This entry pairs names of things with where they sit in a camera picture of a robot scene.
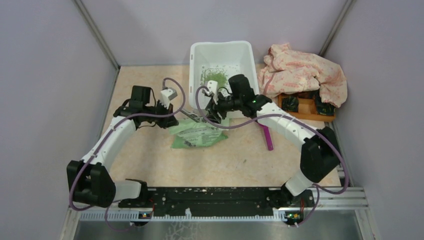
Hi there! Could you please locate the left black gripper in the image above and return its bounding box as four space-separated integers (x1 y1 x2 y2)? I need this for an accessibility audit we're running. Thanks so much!
143 99 179 129

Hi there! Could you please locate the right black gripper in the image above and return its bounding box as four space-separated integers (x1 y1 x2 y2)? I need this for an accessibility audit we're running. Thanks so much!
203 90 242 124

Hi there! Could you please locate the green cat litter bag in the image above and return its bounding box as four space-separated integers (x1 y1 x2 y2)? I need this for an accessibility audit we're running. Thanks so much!
168 118 228 149

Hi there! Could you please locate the purple plastic scoop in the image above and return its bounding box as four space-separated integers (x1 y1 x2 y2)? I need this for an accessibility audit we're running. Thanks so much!
259 124 274 151

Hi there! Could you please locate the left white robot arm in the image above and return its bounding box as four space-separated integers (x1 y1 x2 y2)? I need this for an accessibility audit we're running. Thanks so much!
66 85 178 208

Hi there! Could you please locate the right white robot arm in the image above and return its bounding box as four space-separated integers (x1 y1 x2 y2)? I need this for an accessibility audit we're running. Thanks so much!
202 74 342 208

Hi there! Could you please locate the green cat litter pile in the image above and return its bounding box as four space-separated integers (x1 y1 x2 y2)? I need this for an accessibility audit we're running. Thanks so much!
200 64 242 97

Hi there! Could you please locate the white plastic litter box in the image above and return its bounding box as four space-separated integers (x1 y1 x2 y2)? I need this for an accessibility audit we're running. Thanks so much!
188 40 260 109

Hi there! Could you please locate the dark patterned cloth bundle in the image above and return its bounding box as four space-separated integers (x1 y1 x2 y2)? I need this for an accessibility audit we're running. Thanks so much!
281 95 299 113

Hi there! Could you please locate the pink patterned cloth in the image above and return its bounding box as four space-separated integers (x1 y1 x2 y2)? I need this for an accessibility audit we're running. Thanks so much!
257 43 348 108

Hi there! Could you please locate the wooden tray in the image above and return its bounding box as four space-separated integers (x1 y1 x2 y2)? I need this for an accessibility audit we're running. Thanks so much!
277 90 336 123

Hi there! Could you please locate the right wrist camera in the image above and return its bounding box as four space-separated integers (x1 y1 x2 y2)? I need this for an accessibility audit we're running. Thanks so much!
202 80 218 104

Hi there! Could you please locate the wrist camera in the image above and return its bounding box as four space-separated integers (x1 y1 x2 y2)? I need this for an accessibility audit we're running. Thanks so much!
202 80 218 104
160 87 178 108

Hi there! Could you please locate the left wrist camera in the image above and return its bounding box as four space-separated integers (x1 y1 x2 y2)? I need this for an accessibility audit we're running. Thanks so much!
160 87 178 108

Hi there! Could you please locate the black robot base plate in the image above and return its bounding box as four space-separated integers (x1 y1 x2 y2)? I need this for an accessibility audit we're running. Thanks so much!
118 187 315 219

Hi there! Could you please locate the aluminium frame rail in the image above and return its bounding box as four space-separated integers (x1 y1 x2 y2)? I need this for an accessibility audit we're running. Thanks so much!
77 187 369 224

